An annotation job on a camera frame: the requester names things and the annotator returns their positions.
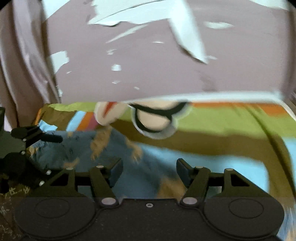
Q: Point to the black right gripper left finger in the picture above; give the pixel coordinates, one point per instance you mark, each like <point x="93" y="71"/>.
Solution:
<point x="103" y="179"/>

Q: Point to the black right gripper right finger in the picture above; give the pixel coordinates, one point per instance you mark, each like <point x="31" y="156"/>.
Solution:
<point x="195" y="179"/>

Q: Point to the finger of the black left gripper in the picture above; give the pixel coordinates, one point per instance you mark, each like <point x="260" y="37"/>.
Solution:
<point x="34" y="134"/>

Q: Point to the blue patterned child pants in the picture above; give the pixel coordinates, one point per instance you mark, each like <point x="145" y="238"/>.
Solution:
<point x="144" y="175"/>

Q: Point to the pink satin curtain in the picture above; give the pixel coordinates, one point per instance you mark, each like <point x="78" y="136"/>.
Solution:
<point x="27" y="83"/>

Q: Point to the colourful patchwork bedsheet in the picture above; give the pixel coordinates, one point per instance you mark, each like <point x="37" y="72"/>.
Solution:
<point x="249" y="149"/>

